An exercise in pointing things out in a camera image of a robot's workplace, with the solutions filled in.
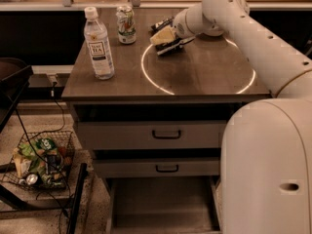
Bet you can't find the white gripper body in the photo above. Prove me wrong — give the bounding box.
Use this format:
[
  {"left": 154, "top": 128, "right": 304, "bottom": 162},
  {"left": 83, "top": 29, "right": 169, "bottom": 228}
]
[{"left": 173, "top": 4, "right": 209, "bottom": 38}]

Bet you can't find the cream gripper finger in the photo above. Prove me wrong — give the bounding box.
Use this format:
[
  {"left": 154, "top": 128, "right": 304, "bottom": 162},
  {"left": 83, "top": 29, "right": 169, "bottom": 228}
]
[{"left": 150, "top": 25, "right": 176, "bottom": 46}]

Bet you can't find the blue chip bag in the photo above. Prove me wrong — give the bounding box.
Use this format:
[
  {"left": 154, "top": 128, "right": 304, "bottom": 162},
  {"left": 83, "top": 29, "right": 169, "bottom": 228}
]
[{"left": 150, "top": 18, "right": 195, "bottom": 56}]

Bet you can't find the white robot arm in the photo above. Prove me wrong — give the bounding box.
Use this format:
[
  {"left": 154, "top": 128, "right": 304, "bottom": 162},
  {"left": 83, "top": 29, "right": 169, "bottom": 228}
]
[{"left": 174, "top": 0, "right": 312, "bottom": 234}]

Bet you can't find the grey drawer cabinet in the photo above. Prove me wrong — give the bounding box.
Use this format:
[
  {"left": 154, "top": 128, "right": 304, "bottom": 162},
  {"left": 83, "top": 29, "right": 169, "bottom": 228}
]
[{"left": 60, "top": 7, "right": 272, "bottom": 234}]

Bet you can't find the top drawer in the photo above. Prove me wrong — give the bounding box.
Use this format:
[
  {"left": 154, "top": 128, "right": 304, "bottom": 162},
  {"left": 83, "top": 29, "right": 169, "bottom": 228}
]
[{"left": 74, "top": 121, "right": 226, "bottom": 150}]

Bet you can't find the drawer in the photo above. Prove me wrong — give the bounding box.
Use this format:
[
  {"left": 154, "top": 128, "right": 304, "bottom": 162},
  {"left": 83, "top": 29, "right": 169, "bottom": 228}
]
[
  {"left": 74, "top": 121, "right": 226, "bottom": 150},
  {"left": 93, "top": 157, "right": 220, "bottom": 178},
  {"left": 106, "top": 176, "right": 222, "bottom": 234}
]

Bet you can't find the middle drawer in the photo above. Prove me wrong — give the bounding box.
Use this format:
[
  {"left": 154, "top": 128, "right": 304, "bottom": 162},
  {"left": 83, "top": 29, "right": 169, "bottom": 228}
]
[{"left": 93, "top": 157, "right": 220, "bottom": 178}]

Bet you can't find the bottom drawer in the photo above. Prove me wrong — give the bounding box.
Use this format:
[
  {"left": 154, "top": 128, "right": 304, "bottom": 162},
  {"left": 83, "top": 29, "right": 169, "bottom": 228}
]
[{"left": 106, "top": 176, "right": 222, "bottom": 234}]

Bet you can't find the green white drink can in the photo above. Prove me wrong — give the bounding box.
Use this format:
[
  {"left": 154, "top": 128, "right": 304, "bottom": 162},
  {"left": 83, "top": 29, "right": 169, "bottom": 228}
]
[{"left": 116, "top": 6, "right": 137, "bottom": 44}]

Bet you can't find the clear tea bottle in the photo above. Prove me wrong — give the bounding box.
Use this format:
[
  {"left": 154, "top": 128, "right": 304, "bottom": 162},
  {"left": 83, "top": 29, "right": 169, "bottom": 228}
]
[{"left": 84, "top": 7, "right": 114, "bottom": 80}]

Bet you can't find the dark cart left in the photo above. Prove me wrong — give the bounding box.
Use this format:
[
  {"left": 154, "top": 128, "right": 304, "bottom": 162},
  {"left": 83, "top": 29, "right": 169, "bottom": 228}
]
[{"left": 0, "top": 58, "right": 33, "bottom": 132}]

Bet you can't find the black cable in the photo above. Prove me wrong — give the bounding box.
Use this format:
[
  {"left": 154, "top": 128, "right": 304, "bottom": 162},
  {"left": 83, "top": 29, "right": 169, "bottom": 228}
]
[{"left": 14, "top": 81, "right": 73, "bottom": 234}]

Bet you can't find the wire basket with snacks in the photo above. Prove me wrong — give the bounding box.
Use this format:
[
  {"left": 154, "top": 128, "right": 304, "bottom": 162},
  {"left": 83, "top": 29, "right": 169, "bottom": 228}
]
[{"left": 1, "top": 131, "right": 75, "bottom": 190}]

